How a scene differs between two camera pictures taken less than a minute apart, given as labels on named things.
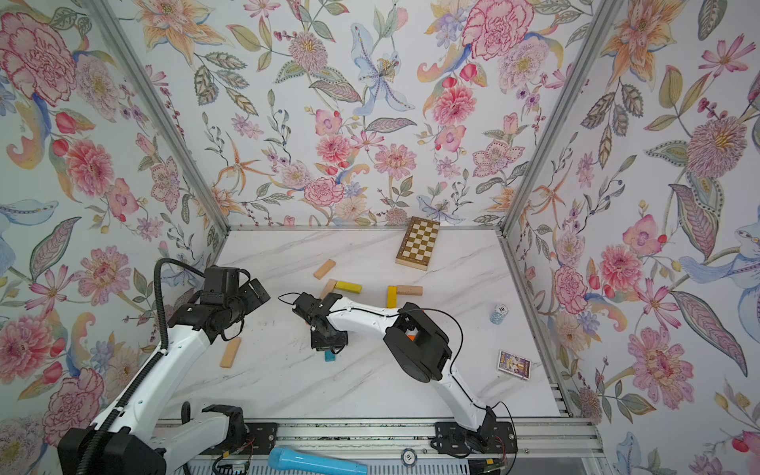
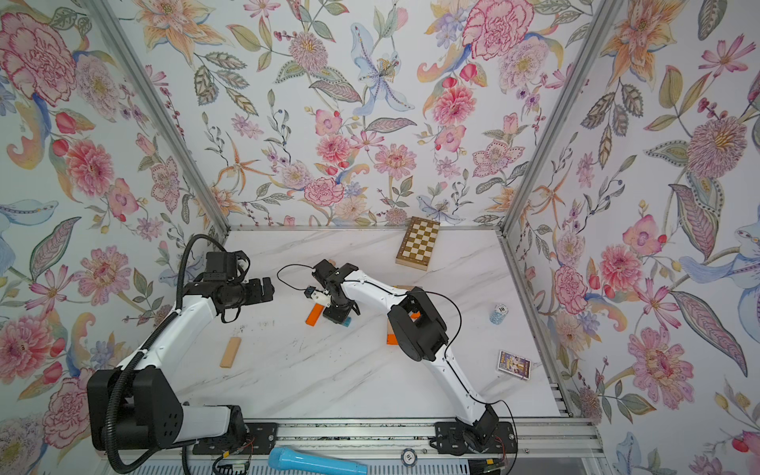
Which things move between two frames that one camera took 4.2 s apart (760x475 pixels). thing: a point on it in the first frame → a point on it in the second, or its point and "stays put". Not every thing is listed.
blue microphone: (282, 457) stays put
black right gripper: (319, 346) → (329, 313)
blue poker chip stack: (500, 312) stays put
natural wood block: (230, 353) stays put
